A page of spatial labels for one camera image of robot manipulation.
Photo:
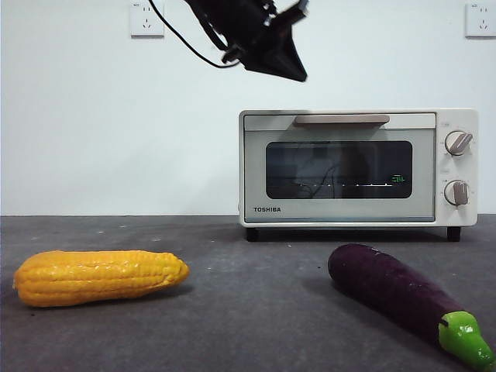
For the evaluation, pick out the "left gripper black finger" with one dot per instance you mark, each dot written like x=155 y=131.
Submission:
x=284 y=62

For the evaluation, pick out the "purple eggplant with green stem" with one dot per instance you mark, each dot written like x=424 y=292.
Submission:
x=387 y=286

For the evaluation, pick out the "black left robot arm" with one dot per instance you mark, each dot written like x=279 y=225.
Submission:
x=240 y=19

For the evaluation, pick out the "white wall socket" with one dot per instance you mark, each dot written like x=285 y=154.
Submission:
x=481 y=21
x=147 y=27

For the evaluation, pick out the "cream Toshiba toaster oven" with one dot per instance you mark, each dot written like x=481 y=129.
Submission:
x=457 y=167

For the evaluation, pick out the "oven temperature knob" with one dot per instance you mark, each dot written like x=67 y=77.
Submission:
x=458 y=143

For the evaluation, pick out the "oven timer knob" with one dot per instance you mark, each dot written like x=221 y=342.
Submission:
x=457 y=193

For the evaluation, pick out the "yellow corn cob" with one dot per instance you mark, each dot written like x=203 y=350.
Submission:
x=97 y=279

